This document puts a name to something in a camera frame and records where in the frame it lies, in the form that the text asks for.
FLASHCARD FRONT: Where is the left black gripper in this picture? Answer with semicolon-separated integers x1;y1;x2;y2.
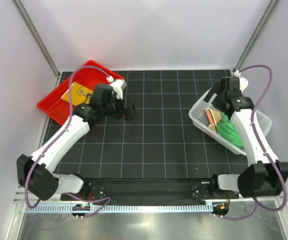
101;93;137;121

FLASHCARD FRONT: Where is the orange beige towel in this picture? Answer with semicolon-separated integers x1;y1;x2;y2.
204;108;224;131

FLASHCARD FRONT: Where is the green towel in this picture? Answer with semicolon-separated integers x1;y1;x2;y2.
217;113;243;148

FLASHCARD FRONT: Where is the yellow blue hello towel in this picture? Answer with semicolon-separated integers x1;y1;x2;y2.
71;82;93;106

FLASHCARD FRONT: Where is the black grid cutting mat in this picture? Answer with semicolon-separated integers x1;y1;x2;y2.
55;69;247;179

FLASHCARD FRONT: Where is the slotted cable duct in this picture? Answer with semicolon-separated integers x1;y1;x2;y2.
25;202;213;214

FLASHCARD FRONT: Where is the aluminium frame rail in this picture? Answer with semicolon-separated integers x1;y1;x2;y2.
14;186;38;204

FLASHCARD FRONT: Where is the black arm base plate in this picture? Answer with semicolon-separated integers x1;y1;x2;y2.
60;177;240;206

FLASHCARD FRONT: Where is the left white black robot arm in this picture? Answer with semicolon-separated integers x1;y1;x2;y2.
17;79;136;201

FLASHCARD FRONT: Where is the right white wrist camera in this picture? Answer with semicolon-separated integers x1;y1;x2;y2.
233;70;249;92

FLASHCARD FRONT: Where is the red plastic tray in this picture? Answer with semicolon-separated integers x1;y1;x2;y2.
37;60;124;125

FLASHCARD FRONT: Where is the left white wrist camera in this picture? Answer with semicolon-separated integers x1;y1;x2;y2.
106;75;126;100

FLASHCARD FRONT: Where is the white perforated plastic basket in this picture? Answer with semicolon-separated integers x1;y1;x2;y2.
188;87;273;156

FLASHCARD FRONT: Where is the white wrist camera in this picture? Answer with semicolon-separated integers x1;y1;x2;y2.
233;70;249;92
106;75;126;100

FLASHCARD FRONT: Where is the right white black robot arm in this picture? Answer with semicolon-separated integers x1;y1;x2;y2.
209;77;288;198

